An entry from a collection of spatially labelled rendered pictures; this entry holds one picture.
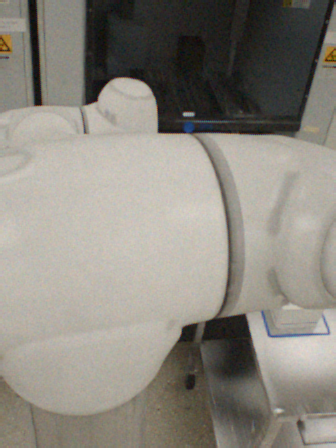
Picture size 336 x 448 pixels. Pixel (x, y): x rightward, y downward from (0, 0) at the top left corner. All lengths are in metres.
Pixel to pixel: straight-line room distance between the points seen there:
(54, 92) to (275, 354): 0.84
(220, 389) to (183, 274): 1.41
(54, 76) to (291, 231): 1.13
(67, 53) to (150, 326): 1.10
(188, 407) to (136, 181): 1.71
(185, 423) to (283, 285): 1.64
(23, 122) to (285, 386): 0.70
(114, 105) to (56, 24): 0.52
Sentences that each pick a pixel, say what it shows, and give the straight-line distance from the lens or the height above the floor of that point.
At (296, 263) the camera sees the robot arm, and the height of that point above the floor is 1.50.
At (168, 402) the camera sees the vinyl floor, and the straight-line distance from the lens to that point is 1.98.
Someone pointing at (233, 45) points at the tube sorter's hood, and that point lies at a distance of 1.39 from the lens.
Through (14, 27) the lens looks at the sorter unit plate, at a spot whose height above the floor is 1.23.
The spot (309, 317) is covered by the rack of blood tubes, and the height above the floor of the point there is 0.85.
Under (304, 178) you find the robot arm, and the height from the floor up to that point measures 1.53.
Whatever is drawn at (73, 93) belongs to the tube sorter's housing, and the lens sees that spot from 1.41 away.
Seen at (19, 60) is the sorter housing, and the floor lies 1.15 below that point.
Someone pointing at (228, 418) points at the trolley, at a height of 0.28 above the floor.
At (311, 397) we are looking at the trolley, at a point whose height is 0.82.
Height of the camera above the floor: 1.71
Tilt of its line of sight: 41 degrees down
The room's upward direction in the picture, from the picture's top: 7 degrees clockwise
